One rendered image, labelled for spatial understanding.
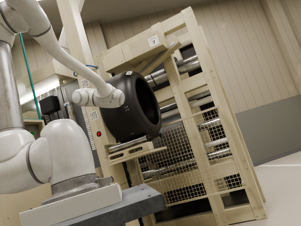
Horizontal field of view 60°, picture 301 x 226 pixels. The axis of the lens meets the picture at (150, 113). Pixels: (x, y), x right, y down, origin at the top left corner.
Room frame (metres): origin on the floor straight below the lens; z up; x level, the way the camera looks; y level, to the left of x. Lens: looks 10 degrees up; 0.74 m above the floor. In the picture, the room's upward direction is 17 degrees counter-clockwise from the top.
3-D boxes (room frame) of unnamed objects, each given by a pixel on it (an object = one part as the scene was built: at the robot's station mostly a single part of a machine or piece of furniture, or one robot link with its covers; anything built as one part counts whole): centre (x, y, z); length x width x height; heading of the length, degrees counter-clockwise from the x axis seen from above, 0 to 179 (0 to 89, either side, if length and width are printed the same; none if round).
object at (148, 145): (1.96, 0.23, 0.84); 0.36 x 0.09 x 0.06; 70
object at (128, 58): (2.32, -0.04, 1.71); 0.61 x 0.25 x 0.15; 70
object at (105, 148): (2.15, 0.35, 0.90); 0.40 x 0.03 x 0.10; 160
